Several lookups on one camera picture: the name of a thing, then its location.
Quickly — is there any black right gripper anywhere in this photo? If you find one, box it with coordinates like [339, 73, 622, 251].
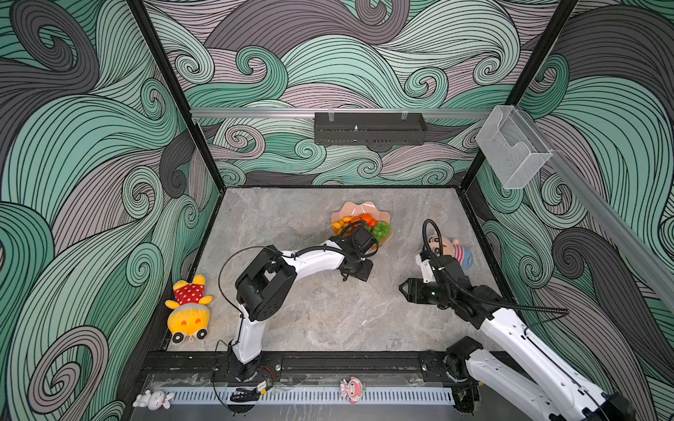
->
[397, 276, 453, 307]

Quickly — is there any green grape bunch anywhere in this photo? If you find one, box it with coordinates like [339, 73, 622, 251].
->
[371, 221, 391, 243]

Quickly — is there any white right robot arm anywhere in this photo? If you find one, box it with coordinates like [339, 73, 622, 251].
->
[398, 251, 636, 420]

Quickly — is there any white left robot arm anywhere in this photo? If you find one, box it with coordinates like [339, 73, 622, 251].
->
[229, 221, 379, 380]

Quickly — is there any pink scalloped fruit bowl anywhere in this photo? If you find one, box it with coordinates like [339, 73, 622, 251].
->
[331, 201, 392, 247]

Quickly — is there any boy plush doll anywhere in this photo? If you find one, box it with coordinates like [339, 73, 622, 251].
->
[428, 234, 474, 269]

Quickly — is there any pink pig figurine centre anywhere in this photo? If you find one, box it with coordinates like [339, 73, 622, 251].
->
[340, 376, 363, 405]

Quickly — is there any yellow red plush toy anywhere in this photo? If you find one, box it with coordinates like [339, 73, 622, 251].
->
[165, 275, 213, 344]

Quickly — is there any white bunny toy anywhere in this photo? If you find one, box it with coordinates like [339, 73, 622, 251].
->
[133, 390, 175, 410]

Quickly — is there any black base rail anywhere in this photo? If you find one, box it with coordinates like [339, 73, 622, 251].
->
[141, 351, 467, 385]

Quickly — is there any black wall shelf tray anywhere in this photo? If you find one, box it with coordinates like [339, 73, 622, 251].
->
[313, 113, 428, 151]

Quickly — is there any black corner frame post right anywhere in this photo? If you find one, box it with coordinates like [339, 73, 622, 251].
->
[459, 0, 578, 196]

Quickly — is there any black corner frame post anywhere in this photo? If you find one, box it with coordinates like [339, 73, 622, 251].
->
[127, 0, 226, 196]
[459, 0, 578, 196]

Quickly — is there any clear plastic wall box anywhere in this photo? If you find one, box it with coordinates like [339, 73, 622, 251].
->
[477, 105, 552, 189]

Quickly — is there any aluminium rail back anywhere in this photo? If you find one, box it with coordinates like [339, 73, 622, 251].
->
[190, 107, 491, 119]

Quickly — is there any aluminium rail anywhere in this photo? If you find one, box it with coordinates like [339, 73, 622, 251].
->
[513, 107, 674, 312]
[190, 107, 491, 119]

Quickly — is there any white cable duct strip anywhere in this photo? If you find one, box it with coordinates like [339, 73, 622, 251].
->
[166, 386, 455, 406]

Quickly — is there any aluminium rail right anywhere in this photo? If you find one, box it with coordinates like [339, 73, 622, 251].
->
[513, 107, 674, 312]

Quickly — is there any black corner frame post left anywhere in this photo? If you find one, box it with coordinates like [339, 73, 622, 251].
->
[127, 0, 226, 196]

